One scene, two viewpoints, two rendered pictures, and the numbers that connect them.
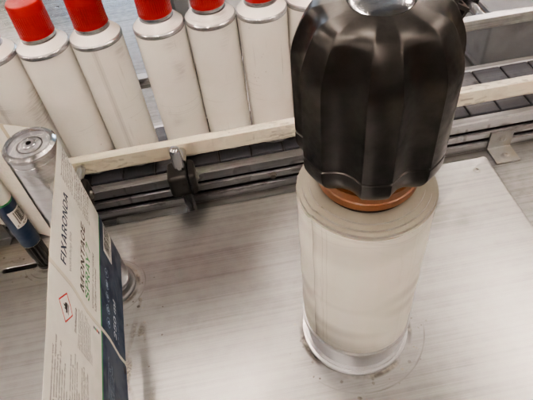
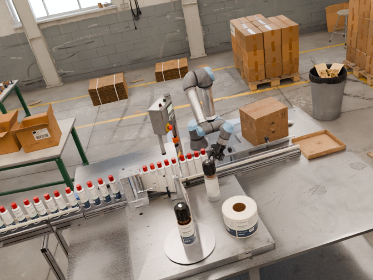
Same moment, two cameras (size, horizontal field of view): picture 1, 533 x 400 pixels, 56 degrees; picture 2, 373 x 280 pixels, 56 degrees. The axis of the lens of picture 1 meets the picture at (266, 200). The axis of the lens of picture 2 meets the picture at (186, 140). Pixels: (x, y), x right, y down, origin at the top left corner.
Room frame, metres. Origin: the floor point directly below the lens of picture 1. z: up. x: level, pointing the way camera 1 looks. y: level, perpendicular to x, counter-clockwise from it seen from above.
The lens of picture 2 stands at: (-1.57, 0.14, 2.45)
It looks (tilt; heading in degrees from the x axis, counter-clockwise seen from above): 31 degrees down; 357
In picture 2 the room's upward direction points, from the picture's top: 12 degrees counter-clockwise
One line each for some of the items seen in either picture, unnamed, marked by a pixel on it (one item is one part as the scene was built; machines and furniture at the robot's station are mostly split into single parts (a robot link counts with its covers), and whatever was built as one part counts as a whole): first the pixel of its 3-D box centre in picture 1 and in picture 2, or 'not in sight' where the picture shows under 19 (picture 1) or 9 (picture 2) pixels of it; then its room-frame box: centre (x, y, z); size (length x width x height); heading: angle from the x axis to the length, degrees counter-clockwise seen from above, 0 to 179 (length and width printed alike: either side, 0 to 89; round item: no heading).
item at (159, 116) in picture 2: not in sight; (162, 116); (0.56, 0.15, 1.38); 0.17 x 0.10 x 0.19; 149
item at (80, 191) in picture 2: not in sight; (82, 196); (0.43, 0.82, 0.98); 0.05 x 0.05 x 0.20
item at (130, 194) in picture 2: not in sight; (134, 186); (0.36, 0.45, 1.01); 0.14 x 0.13 x 0.26; 94
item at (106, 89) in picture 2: not in sight; (108, 89); (4.60, 1.00, 0.16); 0.65 x 0.54 x 0.32; 90
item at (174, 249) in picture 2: not in sight; (189, 242); (-0.13, 0.17, 0.89); 0.31 x 0.31 x 0.01
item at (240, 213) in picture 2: not in sight; (240, 216); (-0.10, -0.16, 0.95); 0.20 x 0.20 x 0.14
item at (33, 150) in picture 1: (78, 226); (178, 187); (0.28, 0.16, 0.97); 0.05 x 0.05 x 0.19
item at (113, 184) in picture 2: not in sight; (114, 187); (0.44, 0.60, 0.98); 0.05 x 0.05 x 0.20
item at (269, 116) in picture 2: not in sight; (263, 121); (0.82, -0.64, 0.99); 0.30 x 0.24 x 0.27; 103
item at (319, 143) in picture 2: not in sight; (317, 143); (0.54, -0.96, 0.85); 0.30 x 0.26 x 0.04; 94
